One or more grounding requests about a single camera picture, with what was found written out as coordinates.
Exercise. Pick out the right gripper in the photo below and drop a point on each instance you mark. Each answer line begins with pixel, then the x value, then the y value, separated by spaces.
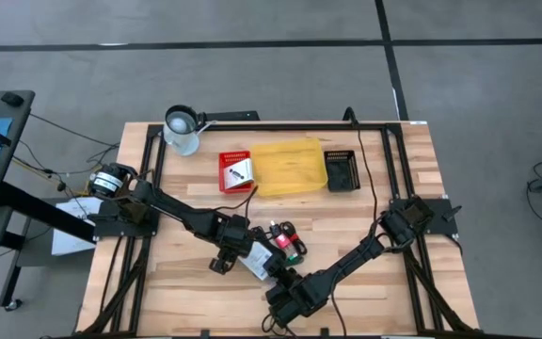
pixel 299 299

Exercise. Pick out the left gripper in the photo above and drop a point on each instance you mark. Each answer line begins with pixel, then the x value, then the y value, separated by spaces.
pixel 233 233

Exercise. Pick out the pink cube charger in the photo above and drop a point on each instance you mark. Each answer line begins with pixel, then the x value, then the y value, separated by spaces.
pixel 283 241

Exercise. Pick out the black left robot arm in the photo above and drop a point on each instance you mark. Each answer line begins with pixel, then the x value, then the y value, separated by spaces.
pixel 177 212

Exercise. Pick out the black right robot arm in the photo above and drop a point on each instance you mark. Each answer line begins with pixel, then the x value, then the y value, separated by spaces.
pixel 370 245

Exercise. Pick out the yellow translucent plastic bin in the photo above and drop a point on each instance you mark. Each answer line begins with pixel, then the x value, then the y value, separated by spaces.
pixel 290 167

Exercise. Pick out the black plastic basket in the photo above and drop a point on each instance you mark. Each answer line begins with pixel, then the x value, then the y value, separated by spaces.
pixel 341 172

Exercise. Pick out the red plastic basket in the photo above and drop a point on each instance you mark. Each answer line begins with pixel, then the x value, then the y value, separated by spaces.
pixel 228 157

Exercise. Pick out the black power strip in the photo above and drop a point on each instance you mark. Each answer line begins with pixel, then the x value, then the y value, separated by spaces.
pixel 233 116

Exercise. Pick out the white paper sheet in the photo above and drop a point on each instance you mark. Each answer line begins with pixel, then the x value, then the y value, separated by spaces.
pixel 68 240

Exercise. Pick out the desk caster wheel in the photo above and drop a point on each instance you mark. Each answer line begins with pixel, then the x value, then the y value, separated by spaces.
pixel 13 305

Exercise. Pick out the grey desk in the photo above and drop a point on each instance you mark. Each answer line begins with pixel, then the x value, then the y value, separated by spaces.
pixel 3 150

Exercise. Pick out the black computer mouse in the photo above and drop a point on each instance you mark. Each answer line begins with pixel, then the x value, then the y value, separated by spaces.
pixel 12 99

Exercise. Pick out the black frame clamp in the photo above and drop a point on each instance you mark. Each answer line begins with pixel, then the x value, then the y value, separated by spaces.
pixel 203 333
pixel 324 332

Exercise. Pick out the black aluminium table frame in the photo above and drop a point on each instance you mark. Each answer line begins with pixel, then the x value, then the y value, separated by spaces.
pixel 299 126

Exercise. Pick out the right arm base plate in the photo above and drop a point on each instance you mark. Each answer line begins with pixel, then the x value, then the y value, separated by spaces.
pixel 440 226

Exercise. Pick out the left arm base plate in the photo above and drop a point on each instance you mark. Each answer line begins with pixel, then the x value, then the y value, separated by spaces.
pixel 111 228

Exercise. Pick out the black desk support frame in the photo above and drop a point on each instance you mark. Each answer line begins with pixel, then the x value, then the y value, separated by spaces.
pixel 45 212

